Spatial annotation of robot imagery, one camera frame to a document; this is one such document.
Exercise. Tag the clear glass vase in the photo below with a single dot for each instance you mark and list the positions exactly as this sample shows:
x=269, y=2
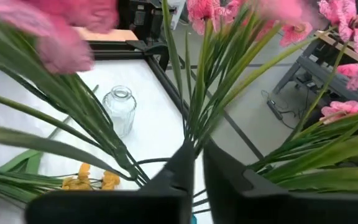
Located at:
x=119, y=112

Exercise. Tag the black power strip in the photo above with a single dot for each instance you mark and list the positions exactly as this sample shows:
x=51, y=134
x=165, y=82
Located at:
x=273, y=109

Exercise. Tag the light wooden side board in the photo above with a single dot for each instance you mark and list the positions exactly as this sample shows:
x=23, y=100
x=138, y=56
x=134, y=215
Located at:
x=104, y=34

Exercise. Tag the blue glass vase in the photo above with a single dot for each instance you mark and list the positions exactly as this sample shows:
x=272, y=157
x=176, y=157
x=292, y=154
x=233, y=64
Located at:
x=194, y=219

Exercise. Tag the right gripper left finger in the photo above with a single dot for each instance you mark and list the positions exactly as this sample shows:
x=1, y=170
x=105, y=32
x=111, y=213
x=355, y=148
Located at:
x=120, y=208

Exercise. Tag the yellow flower bunch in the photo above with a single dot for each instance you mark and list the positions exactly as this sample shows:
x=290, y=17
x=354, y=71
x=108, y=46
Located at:
x=109, y=180

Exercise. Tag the wooden top grey table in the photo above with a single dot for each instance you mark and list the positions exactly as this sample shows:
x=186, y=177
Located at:
x=322, y=73

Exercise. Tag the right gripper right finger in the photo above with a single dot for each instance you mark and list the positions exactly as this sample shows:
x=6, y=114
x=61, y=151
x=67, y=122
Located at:
x=275, y=208

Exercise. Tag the black table frame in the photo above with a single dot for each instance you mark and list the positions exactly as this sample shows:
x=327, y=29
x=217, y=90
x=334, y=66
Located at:
x=120, y=53

